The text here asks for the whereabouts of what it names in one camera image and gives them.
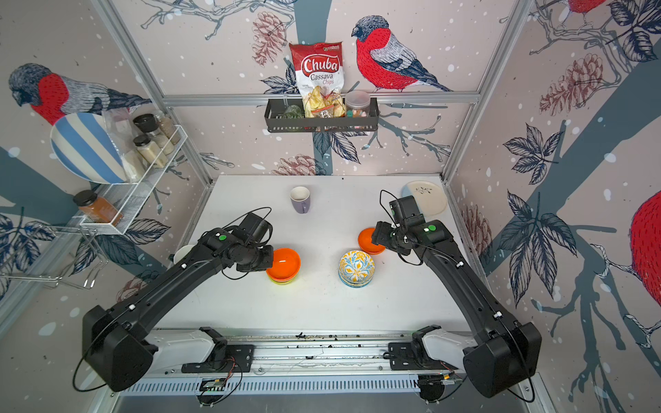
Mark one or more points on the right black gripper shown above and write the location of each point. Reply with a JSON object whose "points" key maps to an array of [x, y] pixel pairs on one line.
{"points": [[379, 234]]}

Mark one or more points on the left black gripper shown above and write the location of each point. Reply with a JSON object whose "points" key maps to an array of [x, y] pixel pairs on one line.
{"points": [[268, 263]]}

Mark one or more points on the small orange bowl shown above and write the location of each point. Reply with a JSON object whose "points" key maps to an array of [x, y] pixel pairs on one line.
{"points": [[366, 243]]}

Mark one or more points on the large orange bowl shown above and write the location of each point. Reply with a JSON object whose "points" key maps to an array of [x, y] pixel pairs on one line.
{"points": [[286, 264]]}

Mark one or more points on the blue yellow patterned bowl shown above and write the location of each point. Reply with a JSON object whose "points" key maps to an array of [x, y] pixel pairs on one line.
{"points": [[356, 266]]}

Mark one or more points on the yellow flower bowl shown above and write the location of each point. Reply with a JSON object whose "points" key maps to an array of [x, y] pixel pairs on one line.
{"points": [[347, 281]]}

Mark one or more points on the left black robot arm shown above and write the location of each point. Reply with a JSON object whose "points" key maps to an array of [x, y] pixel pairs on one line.
{"points": [[114, 341]]}

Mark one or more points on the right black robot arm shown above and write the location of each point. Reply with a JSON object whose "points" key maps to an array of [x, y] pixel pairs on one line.
{"points": [[501, 351]]}

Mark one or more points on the lime green bowl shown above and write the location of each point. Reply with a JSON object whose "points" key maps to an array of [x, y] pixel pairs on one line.
{"points": [[283, 282]]}

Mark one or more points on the blue white plate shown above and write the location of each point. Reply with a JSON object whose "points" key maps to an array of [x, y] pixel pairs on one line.
{"points": [[430, 197]]}

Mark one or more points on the purple mug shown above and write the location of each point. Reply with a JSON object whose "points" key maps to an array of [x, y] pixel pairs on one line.
{"points": [[300, 198]]}

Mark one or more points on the clear plastic container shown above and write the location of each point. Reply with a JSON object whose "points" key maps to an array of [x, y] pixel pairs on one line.
{"points": [[357, 104]]}

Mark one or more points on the black lid spice jar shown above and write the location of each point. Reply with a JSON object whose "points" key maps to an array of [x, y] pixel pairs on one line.
{"points": [[150, 151], [148, 124]]}

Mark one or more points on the green item in basket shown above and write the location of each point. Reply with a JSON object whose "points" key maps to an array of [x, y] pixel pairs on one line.
{"points": [[293, 112]]}

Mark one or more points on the orange spice jar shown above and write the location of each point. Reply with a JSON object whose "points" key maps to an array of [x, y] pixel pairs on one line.
{"points": [[96, 208]]}

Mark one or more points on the red cassava chips bag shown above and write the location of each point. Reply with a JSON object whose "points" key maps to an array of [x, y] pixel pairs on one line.
{"points": [[319, 76]]}

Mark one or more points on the blue striped plate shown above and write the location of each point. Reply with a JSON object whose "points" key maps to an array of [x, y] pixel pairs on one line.
{"points": [[82, 144]]}

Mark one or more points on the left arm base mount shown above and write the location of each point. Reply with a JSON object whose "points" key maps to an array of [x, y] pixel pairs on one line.
{"points": [[223, 357]]}

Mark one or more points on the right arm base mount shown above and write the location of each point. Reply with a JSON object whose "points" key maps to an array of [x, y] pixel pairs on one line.
{"points": [[413, 355]]}

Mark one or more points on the white wire shelf rack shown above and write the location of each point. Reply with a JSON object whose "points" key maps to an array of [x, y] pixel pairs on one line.
{"points": [[129, 198]]}

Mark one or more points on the black wall basket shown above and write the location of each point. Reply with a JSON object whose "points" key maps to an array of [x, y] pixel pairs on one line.
{"points": [[276, 122]]}

